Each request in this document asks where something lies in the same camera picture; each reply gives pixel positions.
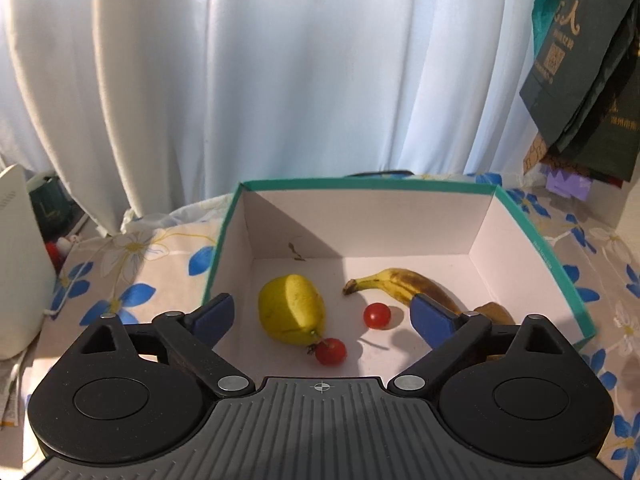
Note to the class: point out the yellow-green pear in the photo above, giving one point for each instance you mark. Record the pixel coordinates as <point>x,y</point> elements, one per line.
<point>291,316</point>

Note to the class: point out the purple paper item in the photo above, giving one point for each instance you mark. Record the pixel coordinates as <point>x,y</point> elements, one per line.
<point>567,182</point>

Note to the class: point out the spotted ripe banana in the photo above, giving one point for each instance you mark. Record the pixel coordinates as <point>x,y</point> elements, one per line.
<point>400,280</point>

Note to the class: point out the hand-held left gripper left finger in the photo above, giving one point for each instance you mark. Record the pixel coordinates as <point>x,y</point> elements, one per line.
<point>214,319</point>

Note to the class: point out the white plastic router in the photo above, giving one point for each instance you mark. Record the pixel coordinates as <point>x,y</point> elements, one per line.
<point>20,260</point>

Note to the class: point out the red and white small toy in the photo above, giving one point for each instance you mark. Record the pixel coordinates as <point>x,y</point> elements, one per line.
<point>59,251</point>

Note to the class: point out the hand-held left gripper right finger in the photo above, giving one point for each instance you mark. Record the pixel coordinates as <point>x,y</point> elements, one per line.
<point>434,321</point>

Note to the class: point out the teal cardboard box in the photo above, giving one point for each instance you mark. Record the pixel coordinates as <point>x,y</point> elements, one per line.
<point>520,260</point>

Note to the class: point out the floral tablecloth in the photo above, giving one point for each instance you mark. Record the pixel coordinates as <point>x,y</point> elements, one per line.
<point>610,280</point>

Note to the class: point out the brown patterned paper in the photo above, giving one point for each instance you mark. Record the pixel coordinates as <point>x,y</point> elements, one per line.
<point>536,152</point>

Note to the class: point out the white curtain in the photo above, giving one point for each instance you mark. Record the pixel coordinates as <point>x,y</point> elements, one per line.
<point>250,60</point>

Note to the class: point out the teal plastic bag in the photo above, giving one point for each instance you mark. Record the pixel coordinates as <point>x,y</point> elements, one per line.
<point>545,15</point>

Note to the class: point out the red cherry tomato with stem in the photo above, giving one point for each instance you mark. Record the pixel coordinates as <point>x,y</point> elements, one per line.
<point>331,352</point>

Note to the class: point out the printed paper packets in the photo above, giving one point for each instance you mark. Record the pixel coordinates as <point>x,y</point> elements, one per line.
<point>10,395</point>

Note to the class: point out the dark green mug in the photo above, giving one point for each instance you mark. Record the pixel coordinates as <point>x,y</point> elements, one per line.
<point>50,205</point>

